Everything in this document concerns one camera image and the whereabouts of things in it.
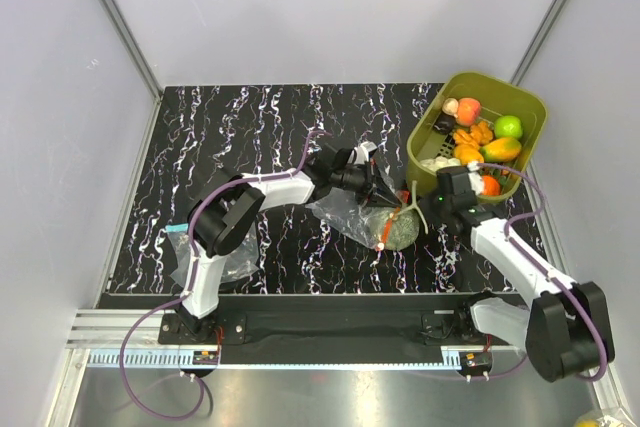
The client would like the green netted melon toy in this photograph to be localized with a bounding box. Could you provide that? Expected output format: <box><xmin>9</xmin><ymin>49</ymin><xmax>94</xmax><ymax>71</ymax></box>
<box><xmin>378</xmin><ymin>181</ymin><xmax>429</xmax><ymax>251</ymax></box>

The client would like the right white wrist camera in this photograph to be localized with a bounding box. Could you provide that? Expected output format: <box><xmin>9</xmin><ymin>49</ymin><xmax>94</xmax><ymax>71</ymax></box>
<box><xmin>466</xmin><ymin>161</ymin><xmax>485</xmax><ymax>196</ymax></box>

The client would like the red zip clear bag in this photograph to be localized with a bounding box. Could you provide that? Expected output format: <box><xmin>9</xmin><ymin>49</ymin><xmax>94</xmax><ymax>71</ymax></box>
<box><xmin>308</xmin><ymin>189</ymin><xmax>404</xmax><ymax>251</ymax></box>

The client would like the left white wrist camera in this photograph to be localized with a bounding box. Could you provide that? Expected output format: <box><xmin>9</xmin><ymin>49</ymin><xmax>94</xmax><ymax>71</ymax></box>
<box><xmin>350</xmin><ymin>141</ymin><xmax>378</xmax><ymax>165</ymax></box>

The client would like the orange ginger root toy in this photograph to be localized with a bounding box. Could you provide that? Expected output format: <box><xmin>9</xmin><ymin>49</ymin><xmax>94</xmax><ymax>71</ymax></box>
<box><xmin>453</xmin><ymin>120</ymin><xmax>494</xmax><ymax>146</ymax></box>

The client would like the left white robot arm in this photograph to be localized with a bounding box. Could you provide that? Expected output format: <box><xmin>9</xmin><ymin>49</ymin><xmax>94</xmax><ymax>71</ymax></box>
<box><xmin>176</xmin><ymin>141</ymin><xmax>401</xmax><ymax>343</ymax></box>

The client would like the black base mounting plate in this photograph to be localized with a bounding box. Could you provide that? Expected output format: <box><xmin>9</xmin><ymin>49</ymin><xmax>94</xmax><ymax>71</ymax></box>
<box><xmin>158</xmin><ymin>293</ymin><xmax>486</xmax><ymax>368</ymax></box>

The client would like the orange fruit toy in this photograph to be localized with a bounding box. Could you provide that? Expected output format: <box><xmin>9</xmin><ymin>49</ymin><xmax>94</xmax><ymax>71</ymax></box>
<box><xmin>453</xmin><ymin>144</ymin><xmax>484</xmax><ymax>165</ymax></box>

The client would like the yellow orange mango toy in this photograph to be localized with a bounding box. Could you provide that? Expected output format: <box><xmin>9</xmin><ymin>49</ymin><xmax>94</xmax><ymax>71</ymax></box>
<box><xmin>480</xmin><ymin>137</ymin><xmax>522</xmax><ymax>163</ymax></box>

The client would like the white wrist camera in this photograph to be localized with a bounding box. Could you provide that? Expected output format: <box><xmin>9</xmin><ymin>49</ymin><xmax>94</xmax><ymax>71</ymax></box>
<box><xmin>466</xmin><ymin>161</ymin><xmax>485</xmax><ymax>196</ymax></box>
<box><xmin>350</xmin><ymin>141</ymin><xmax>378</xmax><ymax>165</ymax></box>

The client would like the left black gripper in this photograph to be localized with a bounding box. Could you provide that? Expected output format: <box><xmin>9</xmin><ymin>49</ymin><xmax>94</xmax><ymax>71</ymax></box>
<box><xmin>331</xmin><ymin>159</ymin><xmax>402</xmax><ymax>210</ymax></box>

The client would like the pink garlic bulb toy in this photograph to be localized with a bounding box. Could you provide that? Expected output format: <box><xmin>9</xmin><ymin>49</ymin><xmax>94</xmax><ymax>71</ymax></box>
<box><xmin>442</xmin><ymin>98</ymin><xmax>459</xmax><ymax>117</ymax></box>

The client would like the peach fruit toy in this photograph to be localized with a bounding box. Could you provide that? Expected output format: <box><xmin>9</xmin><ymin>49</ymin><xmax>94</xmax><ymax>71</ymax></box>
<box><xmin>456</xmin><ymin>97</ymin><xmax>482</xmax><ymax>127</ymax></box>

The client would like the olive green plastic basket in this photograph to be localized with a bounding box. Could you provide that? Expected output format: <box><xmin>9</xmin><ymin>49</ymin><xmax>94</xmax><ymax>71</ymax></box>
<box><xmin>406</xmin><ymin>72</ymin><xmax>547</xmax><ymax>204</ymax></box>

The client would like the blue zip clear bag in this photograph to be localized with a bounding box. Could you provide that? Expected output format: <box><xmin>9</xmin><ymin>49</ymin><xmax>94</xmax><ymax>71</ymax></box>
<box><xmin>163</xmin><ymin>224</ymin><xmax>259</xmax><ymax>289</ymax></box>

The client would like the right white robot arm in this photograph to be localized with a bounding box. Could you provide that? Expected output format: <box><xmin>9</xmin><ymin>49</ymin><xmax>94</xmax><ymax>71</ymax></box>
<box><xmin>418</xmin><ymin>162</ymin><xmax>615</xmax><ymax>382</ymax></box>

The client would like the bright green apple toy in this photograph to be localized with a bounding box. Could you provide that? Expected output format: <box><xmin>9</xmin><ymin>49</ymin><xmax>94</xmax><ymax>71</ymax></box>
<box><xmin>494</xmin><ymin>115</ymin><xmax>523</xmax><ymax>139</ymax></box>

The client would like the small orange tangerine toy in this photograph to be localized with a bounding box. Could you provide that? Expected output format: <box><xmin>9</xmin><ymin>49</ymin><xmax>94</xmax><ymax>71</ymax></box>
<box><xmin>482</xmin><ymin>175</ymin><xmax>502</xmax><ymax>197</ymax></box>

